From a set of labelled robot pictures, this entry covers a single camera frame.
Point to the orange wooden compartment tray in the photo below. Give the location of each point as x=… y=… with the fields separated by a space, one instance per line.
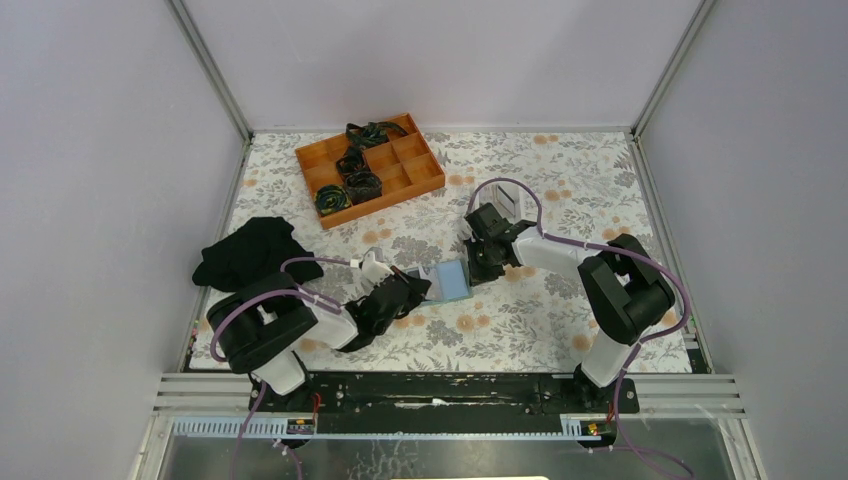
x=405 y=165

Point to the black cloth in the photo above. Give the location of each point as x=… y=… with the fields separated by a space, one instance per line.
x=252 y=252

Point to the aluminium frame rail front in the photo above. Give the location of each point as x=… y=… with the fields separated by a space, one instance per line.
x=661 y=396

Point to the dark patterned rolled tie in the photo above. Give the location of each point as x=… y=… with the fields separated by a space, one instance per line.
x=363 y=186

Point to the dark rolled tie middle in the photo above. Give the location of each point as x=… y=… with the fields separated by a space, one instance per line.
x=351 y=162

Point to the green leather card holder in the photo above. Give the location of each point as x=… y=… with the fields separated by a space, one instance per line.
x=449 y=281

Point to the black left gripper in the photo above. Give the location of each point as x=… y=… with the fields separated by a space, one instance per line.
x=416 y=289

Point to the white plastic card box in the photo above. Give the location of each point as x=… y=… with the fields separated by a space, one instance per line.
x=514 y=202

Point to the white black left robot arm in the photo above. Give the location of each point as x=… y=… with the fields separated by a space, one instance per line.
x=256 y=330

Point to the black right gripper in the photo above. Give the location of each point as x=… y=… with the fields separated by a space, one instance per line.
x=477 y=275

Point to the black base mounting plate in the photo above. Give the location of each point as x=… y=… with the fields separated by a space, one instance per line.
x=372 y=403

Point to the blue yellow rolled tie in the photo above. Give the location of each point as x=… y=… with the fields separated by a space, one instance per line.
x=331 y=199

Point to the stack of white cards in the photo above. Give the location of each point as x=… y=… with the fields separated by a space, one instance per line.
x=489 y=194

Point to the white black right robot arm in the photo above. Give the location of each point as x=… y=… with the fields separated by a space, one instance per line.
x=627 y=293

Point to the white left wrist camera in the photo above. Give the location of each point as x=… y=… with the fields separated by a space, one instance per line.
x=373 y=268

